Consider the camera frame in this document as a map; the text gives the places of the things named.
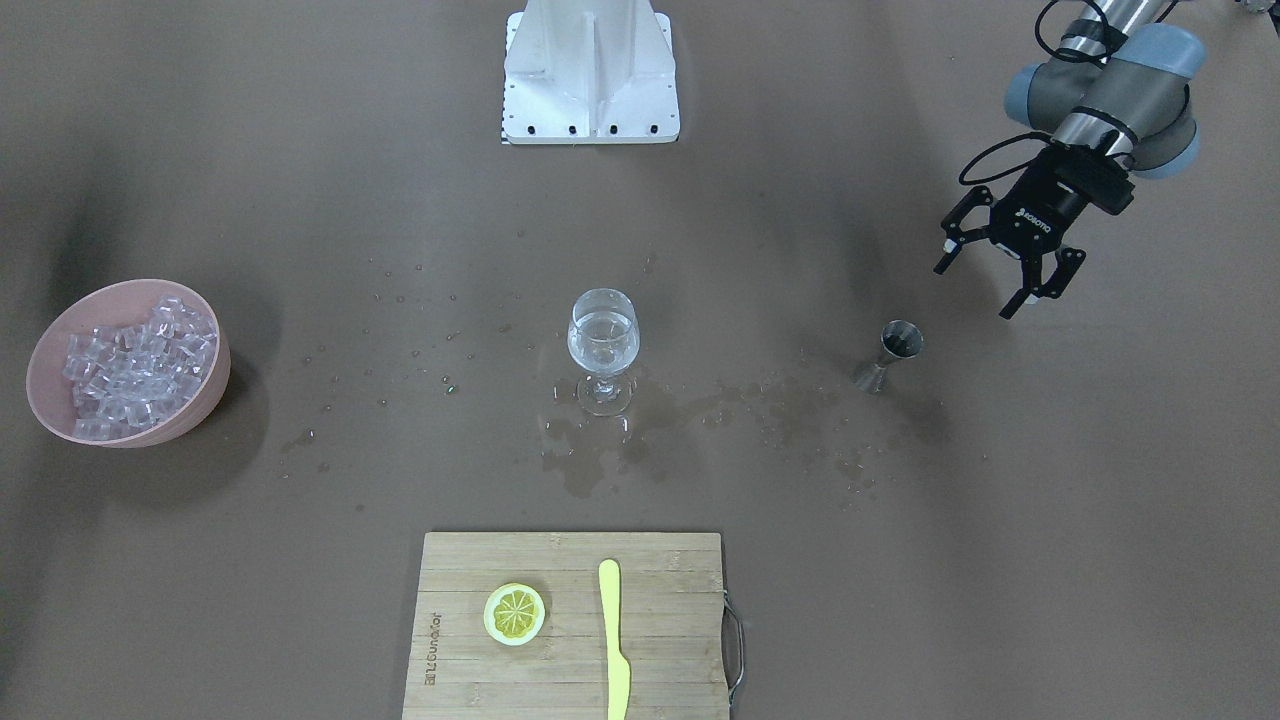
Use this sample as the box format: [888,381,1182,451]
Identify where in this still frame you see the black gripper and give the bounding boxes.
[934,147,1135,320]

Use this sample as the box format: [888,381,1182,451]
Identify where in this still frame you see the steel jigger measuring cup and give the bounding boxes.
[852,319,925,395]

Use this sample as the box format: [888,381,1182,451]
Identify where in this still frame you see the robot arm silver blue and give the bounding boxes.
[934,1,1206,319]

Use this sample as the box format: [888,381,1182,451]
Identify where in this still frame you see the clear wine glass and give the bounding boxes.
[567,288,640,416]

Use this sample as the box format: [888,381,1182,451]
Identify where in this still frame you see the clear ice cubes pile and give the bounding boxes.
[61,295,219,442]

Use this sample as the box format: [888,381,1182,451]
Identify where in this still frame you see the bamboo cutting board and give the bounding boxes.
[401,530,745,719]

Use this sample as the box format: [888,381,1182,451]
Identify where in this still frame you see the yellow plastic knife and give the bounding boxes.
[598,559,632,720]

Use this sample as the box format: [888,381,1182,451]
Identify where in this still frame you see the yellow lemon slice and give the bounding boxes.
[483,583,547,647]

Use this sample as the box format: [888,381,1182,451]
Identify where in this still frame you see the pink bowl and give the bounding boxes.
[26,279,230,448]

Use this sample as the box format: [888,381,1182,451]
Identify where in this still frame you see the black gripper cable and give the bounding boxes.
[957,129,1051,190]

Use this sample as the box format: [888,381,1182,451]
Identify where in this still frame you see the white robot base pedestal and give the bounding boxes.
[500,1,681,146]

